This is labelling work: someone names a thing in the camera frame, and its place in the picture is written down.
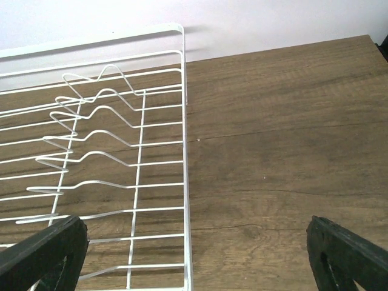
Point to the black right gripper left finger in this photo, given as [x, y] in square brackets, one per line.
[51, 259]

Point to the white wire dish rack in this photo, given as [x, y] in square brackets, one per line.
[97, 128]

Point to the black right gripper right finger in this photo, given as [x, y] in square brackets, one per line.
[343, 260]

